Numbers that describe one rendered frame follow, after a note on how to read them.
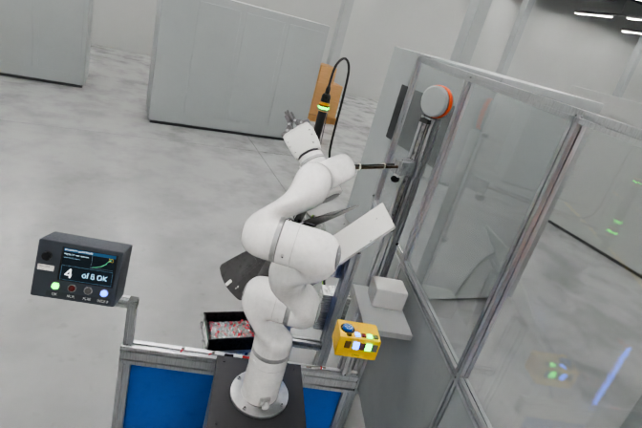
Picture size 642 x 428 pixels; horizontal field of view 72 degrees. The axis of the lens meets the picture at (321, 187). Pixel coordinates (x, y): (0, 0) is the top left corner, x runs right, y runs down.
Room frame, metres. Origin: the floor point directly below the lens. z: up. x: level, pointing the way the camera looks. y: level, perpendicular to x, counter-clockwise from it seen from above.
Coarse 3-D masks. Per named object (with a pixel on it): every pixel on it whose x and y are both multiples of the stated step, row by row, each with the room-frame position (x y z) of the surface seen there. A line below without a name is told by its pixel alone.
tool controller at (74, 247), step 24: (48, 240) 1.19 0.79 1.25; (72, 240) 1.23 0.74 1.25; (96, 240) 1.29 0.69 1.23; (48, 264) 1.17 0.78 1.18; (72, 264) 1.18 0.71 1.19; (96, 264) 1.20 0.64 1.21; (120, 264) 1.22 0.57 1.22; (48, 288) 1.15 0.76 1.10; (96, 288) 1.18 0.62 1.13; (120, 288) 1.24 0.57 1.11
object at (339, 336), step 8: (344, 320) 1.44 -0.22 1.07; (336, 328) 1.42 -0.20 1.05; (360, 328) 1.42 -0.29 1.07; (368, 328) 1.44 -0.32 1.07; (376, 328) 1.45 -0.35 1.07; (336, 336) 1.38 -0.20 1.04; (344, 336) 1.35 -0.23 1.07; (352, 336) 1.36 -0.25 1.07; (360, 336) 1.37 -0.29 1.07; (336, 344) 1.36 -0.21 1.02; (344, 344) 1.35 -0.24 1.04; (352, 344) 1.35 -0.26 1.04; (376, 344) 1.37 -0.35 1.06; (336, 352) 1.35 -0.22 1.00; (344, 352) 1.35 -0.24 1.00; (352, 352) 1.36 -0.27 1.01; (360, 352) 1.36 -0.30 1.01; (368, 352) 1.37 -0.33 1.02; (376, 352) 1.37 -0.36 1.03
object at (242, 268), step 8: (240, 256) 1.75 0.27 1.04; (248, 256) 1.74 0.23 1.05; (224, 264) 1.75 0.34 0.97; (232, 264) 1.74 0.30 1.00; (240, 264) 1.72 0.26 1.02; (248, 264) 1.71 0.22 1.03; (256, 264) 1.71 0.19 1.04; (224, 272) 1.72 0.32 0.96; (232, 272) 1.70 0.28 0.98; (240, 272) 1.69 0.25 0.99; (248, 272) 1.69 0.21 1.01; (256, 272) 1.69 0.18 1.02; (224, 280) 1.68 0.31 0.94; (232, 280) 1.67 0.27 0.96; (240, 280) 1.67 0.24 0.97; (248, 280) 1.66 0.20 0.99; (232, 288) 1.64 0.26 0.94; (240, 288) 1.64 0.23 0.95; (240, 296) 1.61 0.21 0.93
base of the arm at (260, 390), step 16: (256, 368) 1.06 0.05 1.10; (272, 368) 1.06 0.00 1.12; (240, 384) 1.12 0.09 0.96; (256, 384) 1.06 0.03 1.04; (272, 384) 1.06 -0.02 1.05; (240, 400) 1.06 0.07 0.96; (256, 400) 1.05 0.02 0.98; (272, 400) 1.08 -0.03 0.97; (256, 416) 1.02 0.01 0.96; (272, 416) 1.04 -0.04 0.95
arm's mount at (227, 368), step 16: (224, 368) 1.18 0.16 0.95; (240, 368) 1.20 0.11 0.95; (288, 368) 1.26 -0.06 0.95; (224, 384) 1.11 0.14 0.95; (288, 384) 1.19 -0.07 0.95; (224, 400) 1.05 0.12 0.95; (288, 400) 1.12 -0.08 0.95; (208, 416) 0.99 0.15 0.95; (224, 416) 1.00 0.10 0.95; (240, 416) 1.01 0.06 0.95; (288, 416) 1.06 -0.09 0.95; (304, 416) 1.08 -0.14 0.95
